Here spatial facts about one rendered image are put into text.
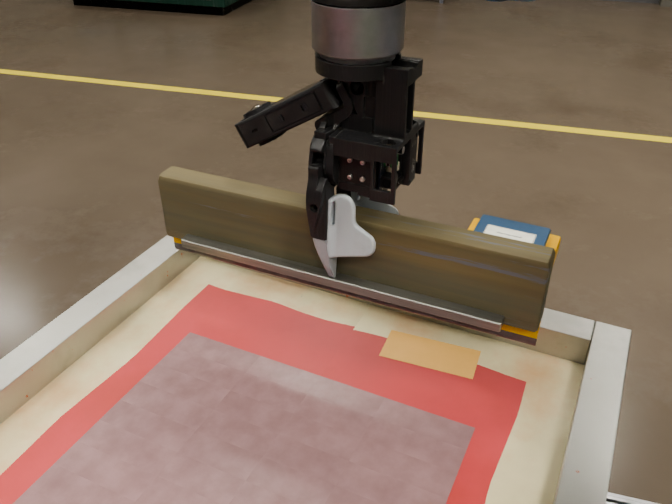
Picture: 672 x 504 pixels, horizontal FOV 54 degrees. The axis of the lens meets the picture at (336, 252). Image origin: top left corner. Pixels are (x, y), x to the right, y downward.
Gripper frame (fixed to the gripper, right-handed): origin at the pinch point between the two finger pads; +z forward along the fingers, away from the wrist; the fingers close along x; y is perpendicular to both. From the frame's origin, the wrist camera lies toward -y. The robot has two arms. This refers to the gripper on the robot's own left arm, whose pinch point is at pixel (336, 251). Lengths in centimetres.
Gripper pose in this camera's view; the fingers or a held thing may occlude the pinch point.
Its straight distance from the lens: 65.6
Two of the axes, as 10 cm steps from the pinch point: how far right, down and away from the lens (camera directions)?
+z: 0.0, 8.4, 5.4
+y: 9.0, 2.3, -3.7
